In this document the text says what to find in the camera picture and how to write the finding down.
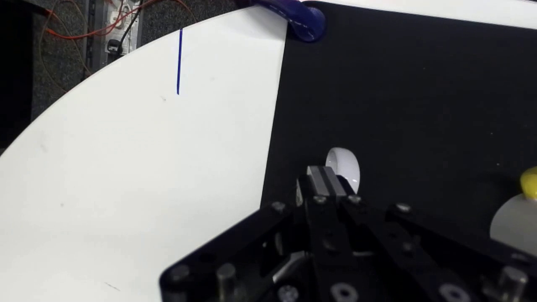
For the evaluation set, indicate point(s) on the white mug with yellow inside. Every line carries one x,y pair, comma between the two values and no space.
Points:
514,223

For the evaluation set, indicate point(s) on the dark mug with white inside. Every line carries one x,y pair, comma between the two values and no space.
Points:
346,164

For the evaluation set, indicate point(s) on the black table mat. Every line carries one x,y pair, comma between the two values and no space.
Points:
420,100

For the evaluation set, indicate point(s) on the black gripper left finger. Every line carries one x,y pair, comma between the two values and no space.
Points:
319,211

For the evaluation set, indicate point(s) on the blue clamp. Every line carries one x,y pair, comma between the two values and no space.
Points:
296,18

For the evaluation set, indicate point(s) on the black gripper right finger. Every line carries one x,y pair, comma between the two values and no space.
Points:
358,214

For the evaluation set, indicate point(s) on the grey electrical floor box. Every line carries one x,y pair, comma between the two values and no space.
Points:
111,26

